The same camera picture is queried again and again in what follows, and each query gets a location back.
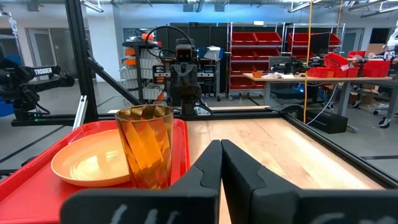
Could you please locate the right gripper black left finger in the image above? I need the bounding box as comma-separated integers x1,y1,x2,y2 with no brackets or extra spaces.
60,139,223,224

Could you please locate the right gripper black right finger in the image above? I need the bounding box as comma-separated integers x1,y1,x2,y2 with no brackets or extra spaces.
221,139,398,224

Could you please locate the amber faceted plastic cup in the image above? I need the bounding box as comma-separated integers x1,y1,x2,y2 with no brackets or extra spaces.
114,104,175,190

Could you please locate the orange round plate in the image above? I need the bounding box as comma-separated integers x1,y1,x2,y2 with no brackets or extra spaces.
50,128,132,188

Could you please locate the red plastic serving tray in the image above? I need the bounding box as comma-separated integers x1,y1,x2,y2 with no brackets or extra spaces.
0,118,192,224

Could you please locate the red plastic storage bin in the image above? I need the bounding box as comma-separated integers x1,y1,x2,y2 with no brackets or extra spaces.
254,31,283,46
323,52,349,68
363,59,391,78
231,31,257,46

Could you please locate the black box on floor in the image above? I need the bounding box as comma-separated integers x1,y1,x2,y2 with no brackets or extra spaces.
305,110,349,135

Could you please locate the silver aluminium extrusion bar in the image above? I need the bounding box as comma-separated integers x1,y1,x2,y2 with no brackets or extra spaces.
72,94,89,130

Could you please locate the wooden workbench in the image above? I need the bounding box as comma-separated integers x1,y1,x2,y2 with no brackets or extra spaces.
242,72,398,126

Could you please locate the black computer monitor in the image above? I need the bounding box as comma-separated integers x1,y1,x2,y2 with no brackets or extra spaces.
310,31,331,58

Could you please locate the white humanoid robot figure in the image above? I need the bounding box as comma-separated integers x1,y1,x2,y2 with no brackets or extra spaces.
384,27,398,60

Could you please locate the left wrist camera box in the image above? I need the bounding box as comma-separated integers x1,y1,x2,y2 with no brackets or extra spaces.
174,44,198,64

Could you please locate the black looped cable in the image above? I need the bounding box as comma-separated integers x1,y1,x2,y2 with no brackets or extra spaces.
145,25,196,60

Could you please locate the wire shelf rack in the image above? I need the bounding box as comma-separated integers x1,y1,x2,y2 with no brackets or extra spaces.
284,22,346,60
226,21,285,101

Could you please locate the black aluminium table frame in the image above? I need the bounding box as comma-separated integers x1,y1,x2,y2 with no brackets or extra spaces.
11,0,398,189

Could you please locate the white floor cable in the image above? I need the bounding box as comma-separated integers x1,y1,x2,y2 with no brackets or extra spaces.
305,82,340,126

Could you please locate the yellow hanging cord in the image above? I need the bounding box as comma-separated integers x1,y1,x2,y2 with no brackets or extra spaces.
302,0,313,124

